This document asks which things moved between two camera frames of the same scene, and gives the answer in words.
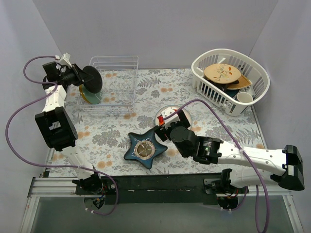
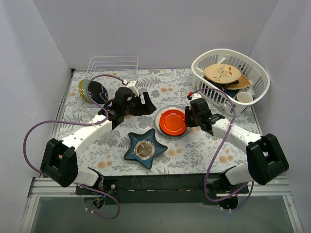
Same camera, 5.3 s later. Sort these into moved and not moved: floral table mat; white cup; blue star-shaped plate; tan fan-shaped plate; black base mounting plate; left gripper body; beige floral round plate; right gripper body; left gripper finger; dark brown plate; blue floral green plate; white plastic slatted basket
Moved: left gripper body; dark brown plate; right gripper body; left gripper finger
Not moved: beige floral round plate; white cup; floral table mat; tan fan-shaped plate; white plastic slatted basket; black base mounting plate; blue floral green plate; blue star-shaped plate
